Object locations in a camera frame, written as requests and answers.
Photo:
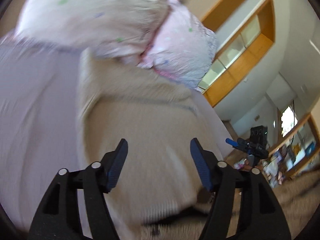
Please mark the cluttered wooden shelf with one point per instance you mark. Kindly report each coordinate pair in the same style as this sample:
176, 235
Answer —
291, 156

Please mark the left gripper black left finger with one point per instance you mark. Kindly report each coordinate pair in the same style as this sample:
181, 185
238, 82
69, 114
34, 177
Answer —
58, 216

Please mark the wooden headboard cabinet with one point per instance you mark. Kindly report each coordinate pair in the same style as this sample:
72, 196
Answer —
240, 66

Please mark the lavender bed sheet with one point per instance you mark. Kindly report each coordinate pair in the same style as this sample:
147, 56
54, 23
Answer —
38, 123

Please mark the pink floral pillow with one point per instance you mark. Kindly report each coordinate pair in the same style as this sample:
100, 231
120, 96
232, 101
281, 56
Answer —
183, 49

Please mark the white floral pillow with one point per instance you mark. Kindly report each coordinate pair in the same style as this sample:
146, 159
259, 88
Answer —
111, 28

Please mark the black camera box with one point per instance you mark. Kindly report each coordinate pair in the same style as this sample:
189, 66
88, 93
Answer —
258, 135

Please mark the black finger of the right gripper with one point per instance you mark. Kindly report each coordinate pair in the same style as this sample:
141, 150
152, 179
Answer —
235, 144

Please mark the beige cable-knit sweater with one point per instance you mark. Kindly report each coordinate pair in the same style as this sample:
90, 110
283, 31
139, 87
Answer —
158, 119

